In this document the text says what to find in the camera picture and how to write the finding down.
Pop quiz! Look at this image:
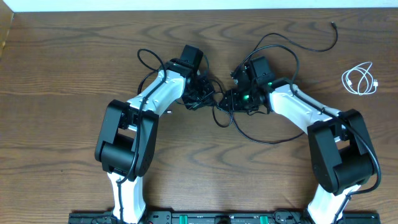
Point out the white cable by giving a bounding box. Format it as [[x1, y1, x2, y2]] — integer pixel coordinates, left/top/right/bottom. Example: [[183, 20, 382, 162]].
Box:
[[341, 61, 379, 96]]

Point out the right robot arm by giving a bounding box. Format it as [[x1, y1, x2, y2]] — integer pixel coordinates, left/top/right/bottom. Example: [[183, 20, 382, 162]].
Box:
[[219, 57, 380, 223]]

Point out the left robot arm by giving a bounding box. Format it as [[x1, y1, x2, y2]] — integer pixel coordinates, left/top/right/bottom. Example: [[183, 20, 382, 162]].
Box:
[[95, 45, 215, 223]]

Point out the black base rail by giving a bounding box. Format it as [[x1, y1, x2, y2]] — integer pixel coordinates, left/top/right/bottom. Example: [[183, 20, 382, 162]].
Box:
[[67, 210, 381, 224]]

